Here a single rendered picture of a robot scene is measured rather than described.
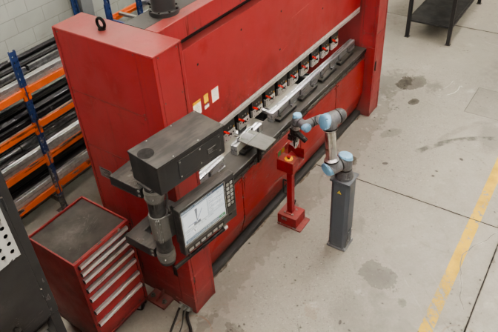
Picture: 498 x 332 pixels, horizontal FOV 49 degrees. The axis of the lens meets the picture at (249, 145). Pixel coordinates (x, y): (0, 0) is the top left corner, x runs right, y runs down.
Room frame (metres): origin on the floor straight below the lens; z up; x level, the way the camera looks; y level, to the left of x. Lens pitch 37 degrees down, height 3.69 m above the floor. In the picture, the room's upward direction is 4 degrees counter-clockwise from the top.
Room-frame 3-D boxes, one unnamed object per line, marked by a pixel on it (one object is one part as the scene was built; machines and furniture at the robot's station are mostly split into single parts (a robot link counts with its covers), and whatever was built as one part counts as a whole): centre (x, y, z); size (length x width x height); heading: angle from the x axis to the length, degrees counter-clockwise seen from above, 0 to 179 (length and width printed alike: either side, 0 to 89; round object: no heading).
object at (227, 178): (2.40, 0.30, 1.42); 0.45 x 0.12 x 0.36; 136
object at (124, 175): (2.53, 0.60, 1.66); 0.40 x 0.24 x 0.07; 143
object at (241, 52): (4.26, -0.34, 1.67); 3.00 x 0.08 x 0.80; 143
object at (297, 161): (3.69, -0.35, 0.75); 0.20 x 0.16 x 0.18; 144
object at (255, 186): (4.23, -0.38, 0.41); 3.00 x 0.21 x 0.83; 143
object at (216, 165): (3.30, 0.37, 0.92); 0.50 x 0.06 x 0.10; 143
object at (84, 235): (2.74, 1.22, 0.50); 0.50 x 0.50 x 1.00; 53
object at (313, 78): (4.75, -0.70, 0.92); 1.67 x 0.06 x 0.10; 143
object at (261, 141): (3.65, -0.07, 1.00); 0.26 x 0.18 x 0.01; 53
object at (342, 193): (3.38, -0.76, 0.39); 0.18 x 0.18 x 0.77; 55
